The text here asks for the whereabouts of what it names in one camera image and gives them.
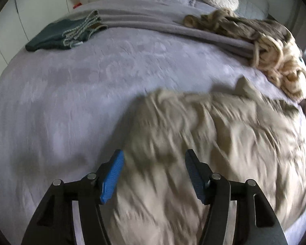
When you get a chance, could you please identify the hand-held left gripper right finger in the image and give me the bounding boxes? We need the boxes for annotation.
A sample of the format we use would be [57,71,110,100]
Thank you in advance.
[184,149,288,245]

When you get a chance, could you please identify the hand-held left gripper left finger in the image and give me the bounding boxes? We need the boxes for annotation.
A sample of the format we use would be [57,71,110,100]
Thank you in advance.
[20,149,125,245]

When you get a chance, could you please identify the beige puffer jacket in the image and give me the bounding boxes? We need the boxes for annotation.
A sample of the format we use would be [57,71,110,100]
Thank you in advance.
[110,77,306,245]

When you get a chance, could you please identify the lilac embossed bed blanket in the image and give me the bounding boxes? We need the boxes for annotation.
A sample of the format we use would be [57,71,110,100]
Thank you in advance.
[0,0,306,245]

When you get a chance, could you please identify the cream striped robe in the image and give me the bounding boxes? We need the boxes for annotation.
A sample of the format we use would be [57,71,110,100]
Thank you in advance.
[251,34,306,115]

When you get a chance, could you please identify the folded dark green jeans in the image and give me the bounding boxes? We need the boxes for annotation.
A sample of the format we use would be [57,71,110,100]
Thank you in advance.
[25,10,109,52]

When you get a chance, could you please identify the grey fleece blanket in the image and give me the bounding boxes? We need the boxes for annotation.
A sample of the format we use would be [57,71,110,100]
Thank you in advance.
[74,6,255,59]

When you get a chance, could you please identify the brown fleece garment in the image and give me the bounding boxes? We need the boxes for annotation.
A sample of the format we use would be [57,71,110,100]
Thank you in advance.
[184,9,294,44]

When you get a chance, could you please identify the white wardrobe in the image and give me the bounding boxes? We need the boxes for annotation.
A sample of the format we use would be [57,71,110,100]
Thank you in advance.
[0,0,69,92]

